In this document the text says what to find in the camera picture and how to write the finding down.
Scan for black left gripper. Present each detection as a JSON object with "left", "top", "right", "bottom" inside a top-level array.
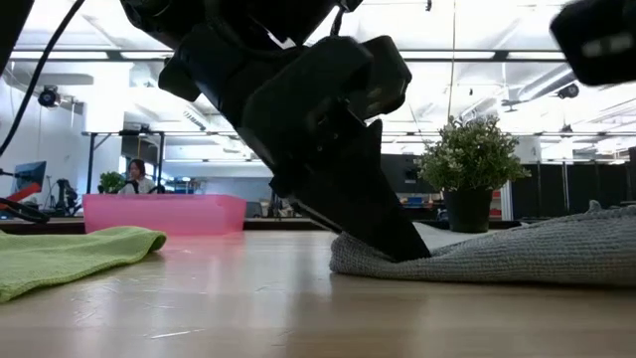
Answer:
[{"left": 159, "top": 29, "right": 432, "bottom": 264}]

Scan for grey microfiber towel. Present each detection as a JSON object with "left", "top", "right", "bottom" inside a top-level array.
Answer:
[{"left": 329, "top": 200, "right": 636, "bottom": 288}]

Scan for green microfiber towel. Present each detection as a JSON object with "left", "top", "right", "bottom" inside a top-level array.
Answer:
[{"left": 0, "top": 226, "right": 168, "bottom": 304}]

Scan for pink plastic basket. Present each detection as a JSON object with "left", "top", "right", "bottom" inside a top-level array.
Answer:
[{"left": 82, "top": 193, "right": 248, "bottom": 237}]

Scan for black background screen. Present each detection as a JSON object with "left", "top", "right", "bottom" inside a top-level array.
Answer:
[{"left": 380, "top": 153, "right": 438, "bottom": 196}]

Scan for potted artificial plant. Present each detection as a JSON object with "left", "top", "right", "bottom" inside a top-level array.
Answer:
[{"left": 415, "top": 114, "right": 532, "bottom": 234}]

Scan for black partition panels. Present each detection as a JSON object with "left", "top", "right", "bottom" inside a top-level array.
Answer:
[{"left": 511, "top": 162, "right": 636, "bottom": 216}]

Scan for person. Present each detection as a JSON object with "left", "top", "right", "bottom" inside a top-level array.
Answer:
[{"left": 118, "top": 158, "right": 158, "bottom": 195}]

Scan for small background plant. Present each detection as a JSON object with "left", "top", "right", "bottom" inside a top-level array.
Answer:
[{"left": 97, "top": 171, "right": 126, "bottom": 195}]

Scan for background computer monitor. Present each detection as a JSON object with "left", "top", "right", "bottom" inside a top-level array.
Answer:
[{"left": 12, "top": 160, "right": 49, "bottom": 196}]

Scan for red angled bar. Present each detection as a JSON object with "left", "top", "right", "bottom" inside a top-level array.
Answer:
[{"left": 0, "top": 182, "right": 44, "bottom": 211}]

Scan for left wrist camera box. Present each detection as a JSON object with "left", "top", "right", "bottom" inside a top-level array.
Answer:
[{"left": 347, "top": 34, "right": 413, "bottom": 121}]

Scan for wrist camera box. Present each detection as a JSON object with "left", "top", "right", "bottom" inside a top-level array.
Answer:
[
  {"left": 549, "top": 0, "right": 636, "bottom": 87},
  {"left": 347, "top": 34, "right": 413, "bottom": 121}
]

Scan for white post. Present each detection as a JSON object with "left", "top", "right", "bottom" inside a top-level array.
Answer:
[{"left": 500, "top": 181, "right": 514, "bottom": 222}]

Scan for black metal stand frame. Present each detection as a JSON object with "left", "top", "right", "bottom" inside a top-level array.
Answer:
[{"left": 81, "top": 129, "right": 166, "bottom": 195}]

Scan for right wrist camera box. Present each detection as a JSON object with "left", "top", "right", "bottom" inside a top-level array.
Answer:
[{"left": 549, "top": 0, "right": 636, "bottom": 87}]

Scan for black ceiling spot camera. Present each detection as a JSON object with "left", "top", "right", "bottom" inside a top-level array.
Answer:
[{"left": 37, "top": 85, "right": 62, "bottom": 109}]

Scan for black curved hose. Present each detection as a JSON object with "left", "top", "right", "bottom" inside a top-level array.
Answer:
[{"left": 0, "top": 197, "right": 51, "bottom": 224}]

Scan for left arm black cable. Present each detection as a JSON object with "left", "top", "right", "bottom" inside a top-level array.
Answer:
[{"left": 0, "top": 0, "right": 85, "bottom": 158}]

